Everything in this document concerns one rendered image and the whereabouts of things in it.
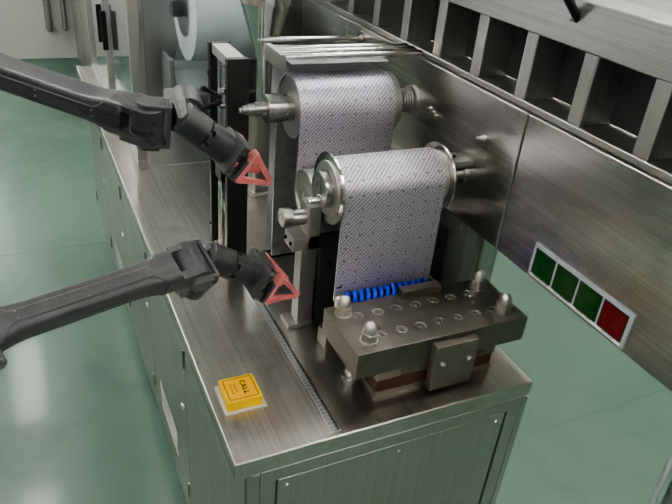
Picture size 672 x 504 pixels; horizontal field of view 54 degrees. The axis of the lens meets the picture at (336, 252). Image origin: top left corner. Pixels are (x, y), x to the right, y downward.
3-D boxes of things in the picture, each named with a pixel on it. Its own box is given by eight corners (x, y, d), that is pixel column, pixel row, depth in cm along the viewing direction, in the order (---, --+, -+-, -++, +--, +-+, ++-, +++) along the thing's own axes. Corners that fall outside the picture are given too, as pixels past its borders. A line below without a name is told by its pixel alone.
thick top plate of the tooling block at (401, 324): (321, 331, 138) (323, 307, 135) (478, 298, 154) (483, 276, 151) (355, 380, 126) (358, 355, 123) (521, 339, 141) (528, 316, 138)
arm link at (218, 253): (212, 257, 118) (210, 233, 121) (191, 278, 121) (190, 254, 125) (243, 269, 122) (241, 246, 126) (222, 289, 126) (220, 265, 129)
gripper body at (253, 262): (260, 303, 126) (228, 292, 121) (244, 276, 134) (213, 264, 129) (278, 275, 124) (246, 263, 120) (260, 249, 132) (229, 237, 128)
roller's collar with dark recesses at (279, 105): (259, 117, 150) (260, 90, 146) (284, 116, 152) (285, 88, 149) (269, 127, 145) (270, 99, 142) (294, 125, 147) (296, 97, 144)
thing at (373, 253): (332, 300, 141) (340, 224, 131) (426, 282, 150) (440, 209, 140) (333, 301, 140) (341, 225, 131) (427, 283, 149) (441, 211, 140)
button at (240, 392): (217, 389, 130) (217, 380, 129) (251, 381, 133) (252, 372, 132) (228, 413, 125) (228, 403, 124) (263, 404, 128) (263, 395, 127)
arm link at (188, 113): (166, 133, 111) (188, 109, 109) (163, 113, 116) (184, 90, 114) (198, 154, 115) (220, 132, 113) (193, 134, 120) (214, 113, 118)
